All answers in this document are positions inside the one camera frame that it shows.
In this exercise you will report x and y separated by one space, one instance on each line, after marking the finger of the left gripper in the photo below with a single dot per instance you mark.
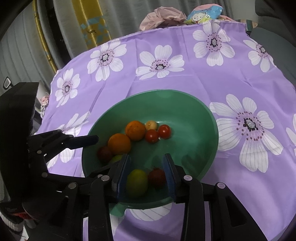
61 183
48 145

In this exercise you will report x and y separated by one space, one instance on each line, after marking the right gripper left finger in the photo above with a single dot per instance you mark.
106 189

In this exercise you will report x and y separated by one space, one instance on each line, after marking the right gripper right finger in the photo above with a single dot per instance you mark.
211 211

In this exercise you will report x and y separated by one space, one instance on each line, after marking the green oval fruit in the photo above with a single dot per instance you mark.
116 159

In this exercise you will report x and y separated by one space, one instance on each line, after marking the orange mandarin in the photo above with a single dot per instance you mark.
135 130
119 144

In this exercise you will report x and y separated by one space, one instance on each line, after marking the red cherry tomato with stem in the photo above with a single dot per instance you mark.
157 177

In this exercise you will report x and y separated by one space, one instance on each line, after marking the yellow cherry tomato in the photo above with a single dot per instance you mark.
151 125

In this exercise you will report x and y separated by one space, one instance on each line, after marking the red cherry tomato front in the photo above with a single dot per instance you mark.
164 131

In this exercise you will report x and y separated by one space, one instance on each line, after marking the green plastic bowl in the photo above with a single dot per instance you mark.
192 145

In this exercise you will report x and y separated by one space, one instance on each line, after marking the black floor stand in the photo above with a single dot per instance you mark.
7 83

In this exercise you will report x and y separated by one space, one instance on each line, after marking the yellow patterned curtain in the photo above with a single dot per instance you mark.
91 22

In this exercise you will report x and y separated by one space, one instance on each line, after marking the purple floral tablecloth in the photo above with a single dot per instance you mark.
218 63

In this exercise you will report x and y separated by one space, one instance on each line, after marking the pink crumpled cloth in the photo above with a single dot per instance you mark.
162 17

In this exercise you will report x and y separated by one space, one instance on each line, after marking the cartoon print pillow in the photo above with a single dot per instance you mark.
203 15

